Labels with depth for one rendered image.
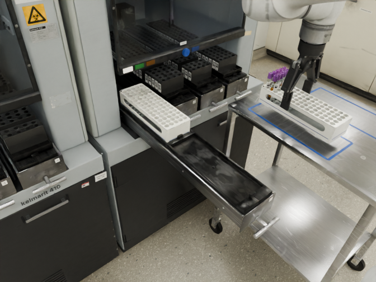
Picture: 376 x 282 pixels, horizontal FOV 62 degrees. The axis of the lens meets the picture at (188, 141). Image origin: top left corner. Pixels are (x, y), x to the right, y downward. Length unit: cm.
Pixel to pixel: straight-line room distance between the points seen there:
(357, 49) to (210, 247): 218
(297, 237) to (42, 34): 124
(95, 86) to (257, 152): 147
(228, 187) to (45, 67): 62
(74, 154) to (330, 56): 264
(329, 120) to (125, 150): 69
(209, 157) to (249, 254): 86
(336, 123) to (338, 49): 223
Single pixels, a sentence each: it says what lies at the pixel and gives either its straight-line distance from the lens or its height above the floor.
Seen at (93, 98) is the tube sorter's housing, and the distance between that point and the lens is 110.
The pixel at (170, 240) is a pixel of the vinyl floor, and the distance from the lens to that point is 175.
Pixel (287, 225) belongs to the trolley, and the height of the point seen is 28.
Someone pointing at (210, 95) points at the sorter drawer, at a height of 79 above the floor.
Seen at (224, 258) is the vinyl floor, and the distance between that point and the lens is 171.
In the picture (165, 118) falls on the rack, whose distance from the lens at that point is 105.
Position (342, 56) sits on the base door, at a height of 30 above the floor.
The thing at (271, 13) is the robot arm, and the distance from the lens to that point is 87.
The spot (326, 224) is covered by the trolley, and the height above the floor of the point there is 28.
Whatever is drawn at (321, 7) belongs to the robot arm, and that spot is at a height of 123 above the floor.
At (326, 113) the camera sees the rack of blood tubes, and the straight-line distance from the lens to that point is 109.
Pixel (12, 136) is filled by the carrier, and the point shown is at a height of 88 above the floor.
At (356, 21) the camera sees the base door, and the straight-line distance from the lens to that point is 314.
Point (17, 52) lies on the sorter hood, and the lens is 95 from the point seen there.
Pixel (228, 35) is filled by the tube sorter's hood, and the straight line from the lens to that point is 136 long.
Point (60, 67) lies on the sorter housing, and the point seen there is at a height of 104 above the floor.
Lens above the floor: 147
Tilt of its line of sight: 40 degrees down
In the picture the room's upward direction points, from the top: 3 degrees clockwise
